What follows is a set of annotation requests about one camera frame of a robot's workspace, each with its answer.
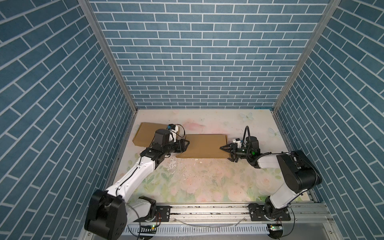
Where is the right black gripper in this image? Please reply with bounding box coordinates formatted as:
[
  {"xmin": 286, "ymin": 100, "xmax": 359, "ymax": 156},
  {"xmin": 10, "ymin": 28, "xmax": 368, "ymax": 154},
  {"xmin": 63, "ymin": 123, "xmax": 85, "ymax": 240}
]
[{"xmin": 220, "ymin": 143, "xmax": 252, "ymax": 163}]

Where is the brown cardboard box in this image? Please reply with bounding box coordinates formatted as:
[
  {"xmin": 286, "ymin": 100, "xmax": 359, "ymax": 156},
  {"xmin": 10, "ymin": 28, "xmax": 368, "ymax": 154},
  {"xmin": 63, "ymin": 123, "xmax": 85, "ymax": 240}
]
[{"xmin": 133, "ymin": 123, "xmax": 180, "ymax": 147}]

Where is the cardboard stack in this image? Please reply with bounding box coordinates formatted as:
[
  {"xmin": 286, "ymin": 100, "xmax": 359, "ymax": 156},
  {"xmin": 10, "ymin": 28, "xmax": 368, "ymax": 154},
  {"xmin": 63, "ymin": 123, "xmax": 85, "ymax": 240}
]
[{"xmin": 176, "ymin": 134, "xmax": 230, "ymax": 159}]

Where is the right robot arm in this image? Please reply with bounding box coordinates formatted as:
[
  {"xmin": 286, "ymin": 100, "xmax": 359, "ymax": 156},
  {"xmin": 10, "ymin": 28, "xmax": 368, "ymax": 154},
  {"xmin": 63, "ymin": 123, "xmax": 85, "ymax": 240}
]
[{"xmin": 220, "ymin": 136, "xmax": 322, "ymax": 221}]

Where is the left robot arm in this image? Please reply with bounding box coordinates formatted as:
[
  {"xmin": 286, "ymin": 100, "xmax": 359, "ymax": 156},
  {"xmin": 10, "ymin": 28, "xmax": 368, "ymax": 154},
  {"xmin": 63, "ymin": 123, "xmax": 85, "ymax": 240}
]
[{"xmin": 84, "ymin": 124, "xmax": 190, "ymax": 240}]

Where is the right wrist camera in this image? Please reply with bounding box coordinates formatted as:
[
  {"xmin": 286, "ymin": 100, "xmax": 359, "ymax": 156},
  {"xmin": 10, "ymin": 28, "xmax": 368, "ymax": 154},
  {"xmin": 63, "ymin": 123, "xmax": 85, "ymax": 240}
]
[{"xmin": 233, "ymin": 138, "xmax": 242, "ymax": 146}]

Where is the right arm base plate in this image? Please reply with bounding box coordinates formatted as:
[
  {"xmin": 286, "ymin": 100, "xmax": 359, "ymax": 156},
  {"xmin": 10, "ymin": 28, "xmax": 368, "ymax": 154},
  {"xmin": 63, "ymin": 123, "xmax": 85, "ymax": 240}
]
[{"xmin": 248, "ymin": 204, "xmax": 291, "ymax": 222}]

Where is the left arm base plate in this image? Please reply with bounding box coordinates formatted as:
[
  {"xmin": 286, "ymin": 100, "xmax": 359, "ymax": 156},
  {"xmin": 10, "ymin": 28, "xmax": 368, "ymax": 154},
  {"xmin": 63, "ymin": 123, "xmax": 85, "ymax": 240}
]
[{"xmin": 140, "ymin": 205, "xmax": 172, "ymax": 223}]

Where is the white slotted cable duct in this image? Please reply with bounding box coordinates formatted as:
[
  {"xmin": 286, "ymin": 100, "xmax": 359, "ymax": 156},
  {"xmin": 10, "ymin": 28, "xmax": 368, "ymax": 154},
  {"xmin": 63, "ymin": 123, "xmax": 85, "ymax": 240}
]
[{"xmin": 122, "ymin": 224, "xmax": 270, "ymax": 237}]

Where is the aluminium front rail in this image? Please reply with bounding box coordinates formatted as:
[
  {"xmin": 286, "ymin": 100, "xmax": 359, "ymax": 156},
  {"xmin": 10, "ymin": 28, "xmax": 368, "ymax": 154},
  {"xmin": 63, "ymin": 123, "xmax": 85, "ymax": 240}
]
[{"xmin": 86, "ymin": 203, "xmax": 342, "ymax": 240}]

